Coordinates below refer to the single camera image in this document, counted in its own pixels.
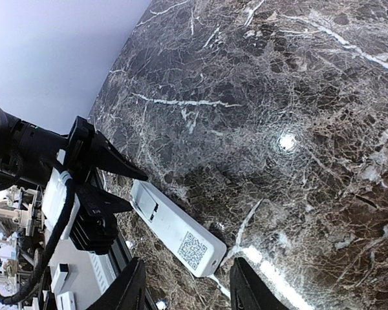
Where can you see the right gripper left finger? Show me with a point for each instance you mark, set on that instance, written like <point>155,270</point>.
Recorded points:
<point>127,291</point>

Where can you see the white remote control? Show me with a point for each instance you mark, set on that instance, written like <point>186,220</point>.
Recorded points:
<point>192,244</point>

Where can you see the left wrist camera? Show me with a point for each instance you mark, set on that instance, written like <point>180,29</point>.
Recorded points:
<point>66,217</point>

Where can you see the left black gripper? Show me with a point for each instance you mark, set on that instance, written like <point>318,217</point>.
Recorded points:
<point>27,152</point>

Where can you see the white slotted cable duct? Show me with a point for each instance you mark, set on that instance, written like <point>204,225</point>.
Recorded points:
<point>103,271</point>

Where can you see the white battery cover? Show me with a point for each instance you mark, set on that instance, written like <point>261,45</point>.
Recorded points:
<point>146,203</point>

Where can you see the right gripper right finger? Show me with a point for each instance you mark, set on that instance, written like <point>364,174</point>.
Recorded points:
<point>248,291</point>

